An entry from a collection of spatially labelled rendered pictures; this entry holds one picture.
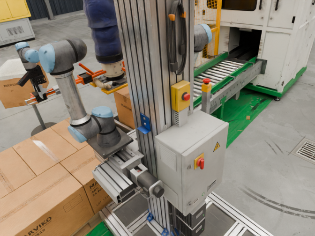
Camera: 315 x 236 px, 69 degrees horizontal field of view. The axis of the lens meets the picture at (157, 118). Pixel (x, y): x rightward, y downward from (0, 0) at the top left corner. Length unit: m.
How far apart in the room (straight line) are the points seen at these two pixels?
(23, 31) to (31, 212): 7.76
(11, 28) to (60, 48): 7.99
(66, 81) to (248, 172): 2.11
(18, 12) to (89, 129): 7.98
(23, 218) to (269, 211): 2.02
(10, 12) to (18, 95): 6.08
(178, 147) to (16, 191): 1.48
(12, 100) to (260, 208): 2.93
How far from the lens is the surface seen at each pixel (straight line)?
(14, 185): 2.27
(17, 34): 9.21
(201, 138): 1.14
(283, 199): 2.60
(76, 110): 1.26
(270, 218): 2.43
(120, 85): 1.89
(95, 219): 2.32
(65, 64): 1.17
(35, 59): 1.54
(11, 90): 3.18
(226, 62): 3.84
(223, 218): 2.08
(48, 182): 2.13
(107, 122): 1.36
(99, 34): 1.79
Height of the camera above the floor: 1.96
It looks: 35 degrees down
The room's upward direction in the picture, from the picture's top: 5 degrees counter-clockwise
